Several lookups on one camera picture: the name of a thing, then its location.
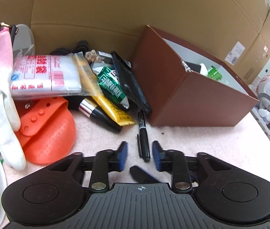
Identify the black flat case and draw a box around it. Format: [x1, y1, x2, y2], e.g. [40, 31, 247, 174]
[111, 51, 152, 114]

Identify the brown cardboard box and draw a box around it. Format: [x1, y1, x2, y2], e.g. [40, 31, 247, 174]
[131, 25, 260, 127]

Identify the black and silver mascara tube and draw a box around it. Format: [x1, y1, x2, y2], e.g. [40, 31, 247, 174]
[78, 98, 122, 133]

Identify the white shipping label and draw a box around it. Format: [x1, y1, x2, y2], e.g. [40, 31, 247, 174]
[226, 41, 245, 65]

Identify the black marker pen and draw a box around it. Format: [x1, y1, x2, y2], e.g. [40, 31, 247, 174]
[137, 108, 151, 163]

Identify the yellow tube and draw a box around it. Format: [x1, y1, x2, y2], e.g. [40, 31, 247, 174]
[91, 93, 136, 127]

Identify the orange silicone pouch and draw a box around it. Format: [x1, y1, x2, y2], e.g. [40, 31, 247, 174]
[14, 97, 76, 165]

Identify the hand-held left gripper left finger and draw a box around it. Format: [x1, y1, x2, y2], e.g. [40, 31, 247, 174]
[49, 141, 129, 192]

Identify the crumpled brown wrapper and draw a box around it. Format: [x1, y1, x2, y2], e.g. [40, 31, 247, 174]
[85, 50, 102, 62]

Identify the white object in box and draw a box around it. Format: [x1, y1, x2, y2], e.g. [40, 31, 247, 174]
[198, 63, 208, 77]

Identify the green plastic wrapper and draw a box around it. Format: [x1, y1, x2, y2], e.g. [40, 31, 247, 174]
[208, 66, 222, 81]

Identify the pack of clear zip bags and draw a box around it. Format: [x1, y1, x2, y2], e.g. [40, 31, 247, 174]
[10, 52, 102, 101]

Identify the small black flat object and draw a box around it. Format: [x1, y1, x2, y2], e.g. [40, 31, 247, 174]
[129, 166, 160, 184]

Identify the clear round disc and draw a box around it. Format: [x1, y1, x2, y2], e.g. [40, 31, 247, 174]
[12, 24, 35, 58]

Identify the black cable bundle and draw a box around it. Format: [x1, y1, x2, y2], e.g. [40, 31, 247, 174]
[50, 40, 89, 56]

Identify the grey foil packet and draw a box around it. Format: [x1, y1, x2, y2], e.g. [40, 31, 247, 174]
[90, 51, 114, 73]

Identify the large cardboard carton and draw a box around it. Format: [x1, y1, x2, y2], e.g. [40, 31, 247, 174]
[0, 0, 270, 86]

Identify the green gum packet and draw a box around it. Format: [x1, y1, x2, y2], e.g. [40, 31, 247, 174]
[97, 67, 129, 109]

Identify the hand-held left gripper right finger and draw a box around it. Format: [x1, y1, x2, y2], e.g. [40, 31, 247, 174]
[152, 141, 223, 192]

